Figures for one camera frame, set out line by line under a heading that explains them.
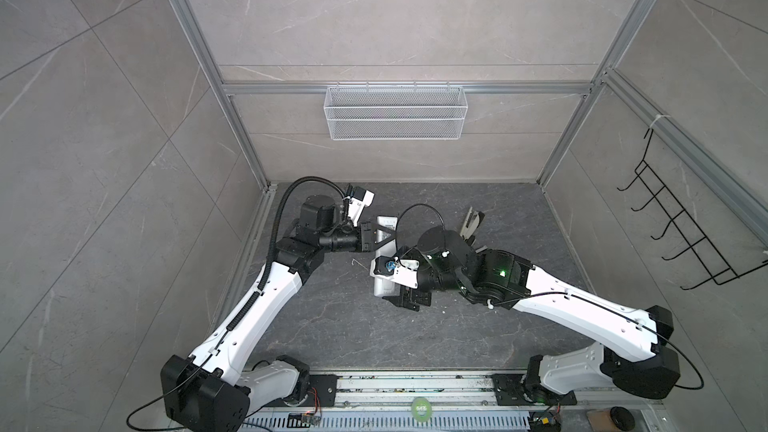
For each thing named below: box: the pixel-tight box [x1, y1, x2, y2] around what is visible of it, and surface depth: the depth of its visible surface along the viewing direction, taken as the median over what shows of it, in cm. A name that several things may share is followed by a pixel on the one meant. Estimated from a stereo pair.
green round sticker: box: [411, 397, 432, 423], surface depth 73 cm
